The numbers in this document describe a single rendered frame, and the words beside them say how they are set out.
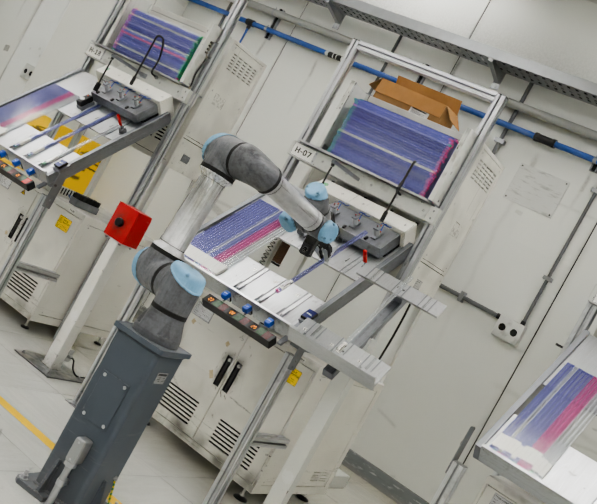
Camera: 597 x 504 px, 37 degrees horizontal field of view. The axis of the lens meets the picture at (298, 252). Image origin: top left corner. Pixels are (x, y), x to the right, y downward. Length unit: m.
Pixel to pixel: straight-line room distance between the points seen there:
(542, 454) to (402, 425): 2.24
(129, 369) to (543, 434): 1.29
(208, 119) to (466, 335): 1.82
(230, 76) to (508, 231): 1.74
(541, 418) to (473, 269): 2.17
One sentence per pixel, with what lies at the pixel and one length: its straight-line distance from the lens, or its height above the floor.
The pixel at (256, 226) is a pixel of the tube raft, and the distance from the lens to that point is 3.63.
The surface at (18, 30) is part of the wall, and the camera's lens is 7.79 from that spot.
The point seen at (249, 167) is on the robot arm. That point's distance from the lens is 2.64.
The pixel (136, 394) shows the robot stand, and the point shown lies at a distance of 2.61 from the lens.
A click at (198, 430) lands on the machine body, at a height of 0.13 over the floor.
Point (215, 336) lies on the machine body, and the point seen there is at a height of 0.49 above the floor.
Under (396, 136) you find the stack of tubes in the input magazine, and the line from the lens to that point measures 3.69.
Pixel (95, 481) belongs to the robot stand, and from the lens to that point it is 2.71.
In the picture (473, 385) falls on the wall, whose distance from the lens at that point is 4.93.
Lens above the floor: 1.03
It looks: 1 degrees down
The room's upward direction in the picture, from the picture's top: 29 degrees clockwise
